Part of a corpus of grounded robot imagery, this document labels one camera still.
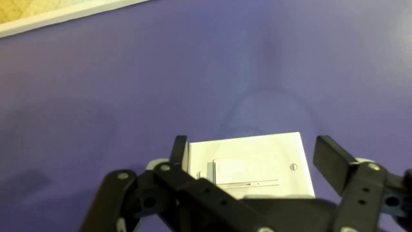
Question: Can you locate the white light switch plate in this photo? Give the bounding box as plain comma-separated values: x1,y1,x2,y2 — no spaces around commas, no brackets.
182,131,319,200

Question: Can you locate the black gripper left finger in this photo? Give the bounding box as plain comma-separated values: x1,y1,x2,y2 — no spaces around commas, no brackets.
79,134,277,232

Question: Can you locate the white wall corner trim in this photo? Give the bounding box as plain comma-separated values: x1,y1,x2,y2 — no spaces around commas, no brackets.
0,0,149,40

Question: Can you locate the white rocker switch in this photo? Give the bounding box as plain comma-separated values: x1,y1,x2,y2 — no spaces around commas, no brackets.
208,160,281,185

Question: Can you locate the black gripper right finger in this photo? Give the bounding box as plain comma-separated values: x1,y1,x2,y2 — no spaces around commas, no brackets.
312,134,412,232

